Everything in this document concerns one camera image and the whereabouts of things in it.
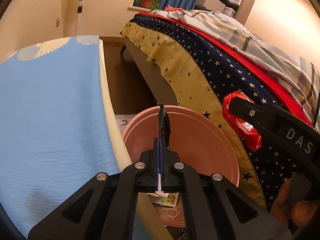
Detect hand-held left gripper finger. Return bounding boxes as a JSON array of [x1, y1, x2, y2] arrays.
[[28, 138, 160, 240], [160, 138, 292, 240]]

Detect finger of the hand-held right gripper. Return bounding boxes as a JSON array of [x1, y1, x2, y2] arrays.
[[229, 96, 279, 137]]

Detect red plastic bag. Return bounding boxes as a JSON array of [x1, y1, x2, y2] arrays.
[[222, 92, 262, 152]]

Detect dark red wrapper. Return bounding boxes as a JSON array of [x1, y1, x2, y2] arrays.
[[158, 104, 173, 151]]

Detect pink plastic basin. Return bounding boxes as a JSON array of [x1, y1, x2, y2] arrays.
[[121, 105, 241, 228]]

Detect green snack packet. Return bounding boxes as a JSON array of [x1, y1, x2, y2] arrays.
[[152, 192, 179, 208]]

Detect clear plastic wrapper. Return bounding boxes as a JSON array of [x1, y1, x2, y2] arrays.
[[156, 206, 184, 224]]

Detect person's right hand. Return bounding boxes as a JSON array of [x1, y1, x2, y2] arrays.
[[269, 179, 314, 228]]

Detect red blanket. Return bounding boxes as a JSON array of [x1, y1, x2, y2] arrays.
[[136, 11, 314, 128]]

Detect white box on floor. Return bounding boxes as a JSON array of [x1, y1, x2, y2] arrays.
[[115, 114, 137, 137]]

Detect bed with star blanket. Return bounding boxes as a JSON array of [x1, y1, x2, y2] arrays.
[[120, 15, 313, 211]]

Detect plaid light blue quilt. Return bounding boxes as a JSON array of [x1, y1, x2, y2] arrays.
[[150, 9, 320, 126]]

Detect white plastic container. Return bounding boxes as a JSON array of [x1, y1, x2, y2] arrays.
[[222, 6, 236, 18]]

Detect brown bookshelf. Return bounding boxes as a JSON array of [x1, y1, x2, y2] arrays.
[[215, 0, 258, 26]]

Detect cardboard box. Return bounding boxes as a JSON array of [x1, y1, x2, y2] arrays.
[[195, 0, 226, 12]]

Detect blue tablecloth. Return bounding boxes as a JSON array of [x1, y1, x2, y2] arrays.
[[0, 35, 121, 239]]

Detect pink cloth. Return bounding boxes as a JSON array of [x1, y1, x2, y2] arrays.
[[164, 5, 187, 13]]

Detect white window sill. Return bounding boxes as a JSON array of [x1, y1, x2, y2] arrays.
[[128, 5, 153, 12]]

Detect potted green plant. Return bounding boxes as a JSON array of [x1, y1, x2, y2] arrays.
[[136, 0, 161, 11]]

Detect white standing fan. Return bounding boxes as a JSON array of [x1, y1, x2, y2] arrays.
[[65, 0, 106, 37]]

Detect grey bed frame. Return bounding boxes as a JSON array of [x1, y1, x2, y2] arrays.
[[121, 37, 179, 107]]

